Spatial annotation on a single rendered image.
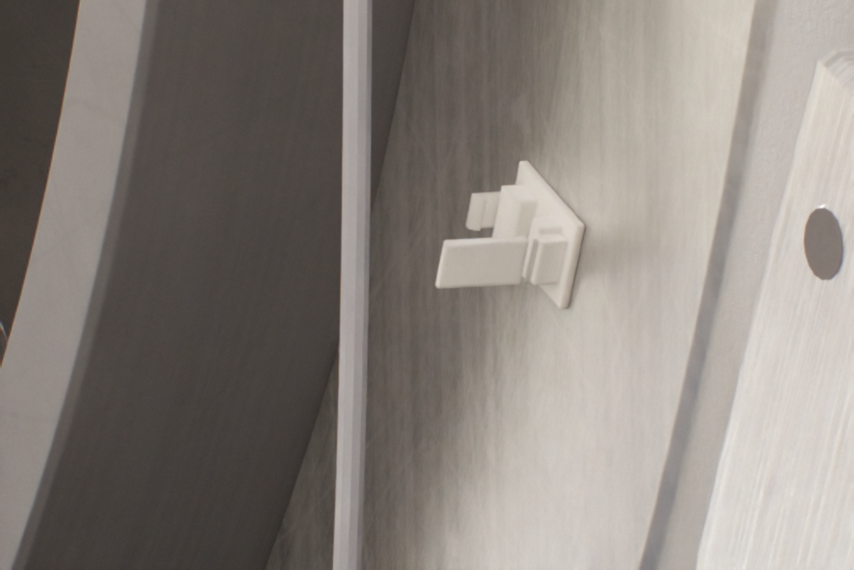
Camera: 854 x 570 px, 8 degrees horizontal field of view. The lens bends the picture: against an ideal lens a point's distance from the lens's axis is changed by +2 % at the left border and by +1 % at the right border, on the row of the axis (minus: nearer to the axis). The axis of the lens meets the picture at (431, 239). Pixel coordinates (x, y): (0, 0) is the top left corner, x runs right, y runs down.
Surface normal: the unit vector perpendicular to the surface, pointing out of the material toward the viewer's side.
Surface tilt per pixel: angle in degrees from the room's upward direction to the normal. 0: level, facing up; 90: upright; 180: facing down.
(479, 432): 90
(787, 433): 90
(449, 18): 90
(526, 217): 115
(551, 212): 90
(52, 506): 127
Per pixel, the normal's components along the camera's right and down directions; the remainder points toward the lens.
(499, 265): 0.39, 0.49
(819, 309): -0.89, 0.06
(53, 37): 0.39, -0.37
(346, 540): -0.26, 0.22
